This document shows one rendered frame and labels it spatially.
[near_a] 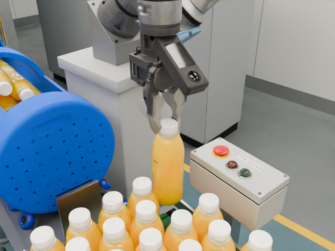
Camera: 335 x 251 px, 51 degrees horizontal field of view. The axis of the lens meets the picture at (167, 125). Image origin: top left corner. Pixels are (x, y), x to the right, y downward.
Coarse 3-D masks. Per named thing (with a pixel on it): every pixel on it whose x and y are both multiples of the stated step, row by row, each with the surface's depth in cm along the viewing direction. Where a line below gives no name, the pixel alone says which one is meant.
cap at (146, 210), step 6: (138, 204) 66; (144, 204) 66; (150, 204) 66; (138, 210) 65; (144, 210) 65; (150, 210) 65; (156, 210) 66; (138, 216) 65; (144, 216) 64; (150, 216) 64
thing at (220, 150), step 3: (216, 147) 79; (219, 147) 79; (222, 147) 79; (225, 147) 79; (213, 150) 79; (216, 150) 78; (219, 150) 78; (222, 150) 78; (225, 150) 78; (228, 150) 79; (216, 153) 78; (219, 153) 78; (222, 153) 78; (225, 153) 78
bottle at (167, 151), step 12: (156, 144) 70; (168, 144) 69; (180, 144) 70; (156, 156) 71; (168, 156) 69; (180, 156) 71; (156, 168) 72; (168, 168) 71; (180, 168) 73; (156, 180) 74; (168, 180) 73; (180, 180) 74; (156, 192) 76; (168, 192) 74; (180, 192) 76; (168, 204) 76
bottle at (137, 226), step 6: (156, 216) 66; (132, 222) 67; (138, 222) 66; (144, 222) 65; (150, 222) 65; (156, 222) 66; (162, 222) 68; (132, 228) 67; (138, 228) 65; (144, 228) 65; (156, 228) 66; (162, 228) 67; (132, 234) 67; (138, 234) 66; (162, 234) 67; (138, 240) 66; (162, 240) 68
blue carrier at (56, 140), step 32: (32, 64) 106; (32, 96) 74; (64, 96) 76; (0, 128) 70; (32, 128) 71; (64, 128) 75; (96, 128) 81; (0, 160) 69; (32, 160) 73; (64, 160) 79; (96, 160) 85; (0, 192) 72; (32, 192) 77
